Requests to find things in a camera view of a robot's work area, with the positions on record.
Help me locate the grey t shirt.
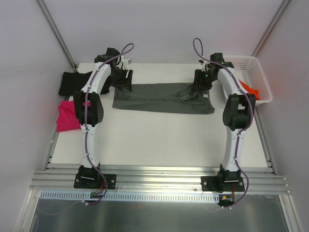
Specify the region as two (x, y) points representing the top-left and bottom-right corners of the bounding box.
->
(112, 83), (215, 115)

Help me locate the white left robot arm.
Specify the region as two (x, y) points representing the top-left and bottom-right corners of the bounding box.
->
(73, 43), (133, 189)

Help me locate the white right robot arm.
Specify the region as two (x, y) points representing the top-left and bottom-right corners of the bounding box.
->
(193, 53), (256, 193)

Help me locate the white plastic basket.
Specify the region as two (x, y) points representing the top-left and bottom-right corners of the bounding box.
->
(223, 55), (273, 106)

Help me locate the black folded t shirt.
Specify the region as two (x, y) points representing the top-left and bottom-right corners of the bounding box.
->
(57, 71), (111, 97)

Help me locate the orange t shirt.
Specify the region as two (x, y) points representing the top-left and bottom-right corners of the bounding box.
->
(240, 81), (260, 101)

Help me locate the pink folded t shirt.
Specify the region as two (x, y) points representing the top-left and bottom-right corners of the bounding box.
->
(56, 101), (81, 132)

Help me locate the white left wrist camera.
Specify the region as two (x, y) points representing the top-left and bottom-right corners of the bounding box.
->
(118, 56), (132, 70)

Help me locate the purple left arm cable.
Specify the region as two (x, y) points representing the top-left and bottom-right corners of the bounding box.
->
(36, 43), (135, 216)

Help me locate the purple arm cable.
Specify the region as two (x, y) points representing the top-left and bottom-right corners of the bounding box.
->
(36, 43), (135, 216)
(192, 37), (254, 210)

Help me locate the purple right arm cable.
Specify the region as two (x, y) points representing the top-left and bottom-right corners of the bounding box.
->
(192, 37), (254, 210)

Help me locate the left aluminium corner post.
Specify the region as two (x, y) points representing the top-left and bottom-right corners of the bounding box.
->
(35, 0), (78, 71)

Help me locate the aluminium corner post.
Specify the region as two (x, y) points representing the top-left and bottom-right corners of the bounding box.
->
(251, 0), (292, 57)
(35, 0), (78, 71)

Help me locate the right aluminium corner post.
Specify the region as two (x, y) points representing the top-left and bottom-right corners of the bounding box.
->
(251, 0), (292, 57)

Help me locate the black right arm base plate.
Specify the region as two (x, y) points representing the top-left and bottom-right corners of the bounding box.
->
(201, 175), (245, 193)

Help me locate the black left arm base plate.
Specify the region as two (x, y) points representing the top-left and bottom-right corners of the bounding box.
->
(73, 169), (117, 189)

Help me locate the aluminium mounting rail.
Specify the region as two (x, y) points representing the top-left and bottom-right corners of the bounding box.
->
(30, 163), (291, 195)

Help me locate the white slotted cable duct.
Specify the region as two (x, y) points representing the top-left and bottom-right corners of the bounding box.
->
(40, 190), (219, 203)

